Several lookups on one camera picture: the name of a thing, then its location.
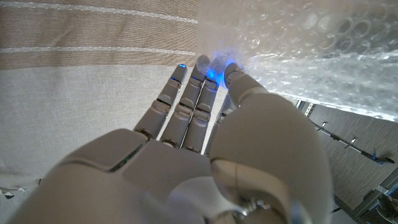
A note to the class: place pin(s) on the clear bubble wrap sheet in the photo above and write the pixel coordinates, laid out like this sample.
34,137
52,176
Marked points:
311,46

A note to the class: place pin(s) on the beige striped curtain backdrop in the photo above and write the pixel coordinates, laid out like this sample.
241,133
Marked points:
77,93

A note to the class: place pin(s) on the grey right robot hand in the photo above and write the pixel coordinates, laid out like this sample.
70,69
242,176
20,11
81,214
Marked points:
217,161

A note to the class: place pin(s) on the dark wooden door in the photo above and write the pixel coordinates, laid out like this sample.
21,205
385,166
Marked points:
351,165

